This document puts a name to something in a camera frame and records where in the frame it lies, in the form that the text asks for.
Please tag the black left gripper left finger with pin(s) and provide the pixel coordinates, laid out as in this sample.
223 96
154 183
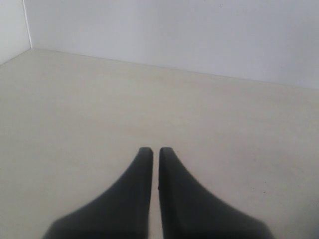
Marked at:
121 212

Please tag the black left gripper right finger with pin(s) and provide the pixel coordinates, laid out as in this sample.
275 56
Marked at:
189 211

